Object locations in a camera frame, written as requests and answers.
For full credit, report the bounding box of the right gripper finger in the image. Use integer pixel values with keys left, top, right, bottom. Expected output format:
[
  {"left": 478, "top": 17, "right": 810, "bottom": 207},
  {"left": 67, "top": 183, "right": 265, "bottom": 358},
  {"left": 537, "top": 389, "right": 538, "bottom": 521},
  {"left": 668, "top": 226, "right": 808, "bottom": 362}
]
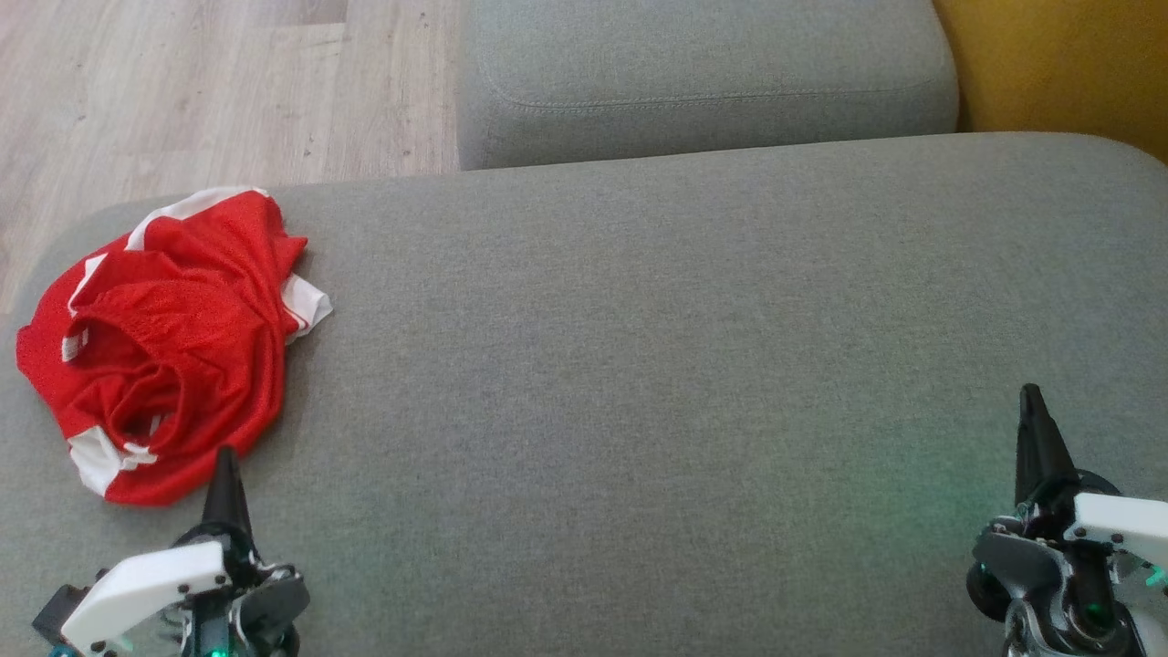
[{"left": 1015, "top": 383, "right": 1079, "bottom": 508}]

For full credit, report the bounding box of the red jersey with white trim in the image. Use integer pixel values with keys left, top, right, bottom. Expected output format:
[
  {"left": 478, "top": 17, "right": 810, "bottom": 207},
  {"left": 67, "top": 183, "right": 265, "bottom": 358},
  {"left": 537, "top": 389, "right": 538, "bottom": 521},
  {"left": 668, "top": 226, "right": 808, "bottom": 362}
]
[{"left": 16, "top": 186, "right": 334, "bottom": 507}]

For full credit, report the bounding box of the yellow sofa back cushion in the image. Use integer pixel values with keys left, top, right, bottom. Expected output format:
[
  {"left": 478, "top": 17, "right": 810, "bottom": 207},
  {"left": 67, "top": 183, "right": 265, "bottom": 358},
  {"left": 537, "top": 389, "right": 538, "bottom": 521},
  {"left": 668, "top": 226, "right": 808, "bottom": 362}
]
[{"left": 931, "top": 0, "right": 1168, "bottom": 165}]

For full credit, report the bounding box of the small grey sofa seat cushion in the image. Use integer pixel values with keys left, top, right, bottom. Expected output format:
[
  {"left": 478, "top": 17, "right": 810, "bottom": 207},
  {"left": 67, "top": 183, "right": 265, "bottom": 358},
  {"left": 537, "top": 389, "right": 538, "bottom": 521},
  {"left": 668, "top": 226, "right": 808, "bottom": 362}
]
[{"left": 456, "top": 0, "right": 961, "bottom": 172}]

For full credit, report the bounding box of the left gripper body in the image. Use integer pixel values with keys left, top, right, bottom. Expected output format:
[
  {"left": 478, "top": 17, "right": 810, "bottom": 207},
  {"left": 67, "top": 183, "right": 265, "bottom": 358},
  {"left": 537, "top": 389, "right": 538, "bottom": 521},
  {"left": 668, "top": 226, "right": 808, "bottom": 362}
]
[{"left": 57, "top": 538, "right": 311, "bottom": 657}]

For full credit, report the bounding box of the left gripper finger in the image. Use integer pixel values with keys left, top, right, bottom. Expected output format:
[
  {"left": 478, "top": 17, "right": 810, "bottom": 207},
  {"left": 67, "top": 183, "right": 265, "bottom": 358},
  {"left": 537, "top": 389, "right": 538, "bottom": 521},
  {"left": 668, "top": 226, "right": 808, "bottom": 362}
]
[{"left": 201, "top": 444, "right": 254, "bottom": 550}]

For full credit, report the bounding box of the large grey sofa seat cushion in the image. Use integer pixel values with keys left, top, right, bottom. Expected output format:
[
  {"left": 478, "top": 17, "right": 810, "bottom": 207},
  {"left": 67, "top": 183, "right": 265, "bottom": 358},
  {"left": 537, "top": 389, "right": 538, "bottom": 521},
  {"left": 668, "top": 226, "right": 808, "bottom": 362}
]
[{"left": 0, "top": 132, "right": 1168, "bottom": 657}]

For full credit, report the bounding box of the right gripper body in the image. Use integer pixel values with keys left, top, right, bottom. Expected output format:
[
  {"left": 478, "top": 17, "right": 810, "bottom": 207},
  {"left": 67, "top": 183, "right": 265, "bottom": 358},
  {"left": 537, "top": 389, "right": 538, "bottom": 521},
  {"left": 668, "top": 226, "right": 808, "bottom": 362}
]
[{"left": 965, "top": 470, "right": 1168, "bottom": 657}]

